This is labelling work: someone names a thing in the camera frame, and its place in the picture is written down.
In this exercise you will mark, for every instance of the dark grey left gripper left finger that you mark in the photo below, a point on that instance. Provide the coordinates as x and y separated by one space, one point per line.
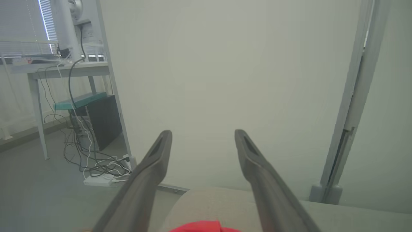
138 199

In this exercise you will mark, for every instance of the teal flat box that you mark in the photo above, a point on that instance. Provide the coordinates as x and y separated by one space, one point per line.
80 100

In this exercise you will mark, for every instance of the red shirt with white trim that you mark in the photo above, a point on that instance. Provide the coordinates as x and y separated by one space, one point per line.
199 227

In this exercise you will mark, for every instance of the white window blinds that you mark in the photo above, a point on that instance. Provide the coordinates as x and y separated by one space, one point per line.
19 22

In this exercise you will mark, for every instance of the white power strip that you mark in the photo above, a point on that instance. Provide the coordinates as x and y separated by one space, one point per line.
96 181

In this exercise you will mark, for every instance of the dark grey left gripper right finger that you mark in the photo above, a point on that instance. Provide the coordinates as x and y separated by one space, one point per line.
276 206

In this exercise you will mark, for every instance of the white equipment stand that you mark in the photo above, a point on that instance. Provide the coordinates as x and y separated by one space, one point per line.
66 29

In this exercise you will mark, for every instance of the thin grey frame post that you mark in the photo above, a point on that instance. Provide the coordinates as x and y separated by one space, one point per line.
111 69

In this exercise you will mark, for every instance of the black computer tower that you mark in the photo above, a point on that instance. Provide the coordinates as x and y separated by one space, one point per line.
103 122

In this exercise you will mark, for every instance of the white desk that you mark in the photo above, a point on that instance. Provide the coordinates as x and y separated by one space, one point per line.
64 69

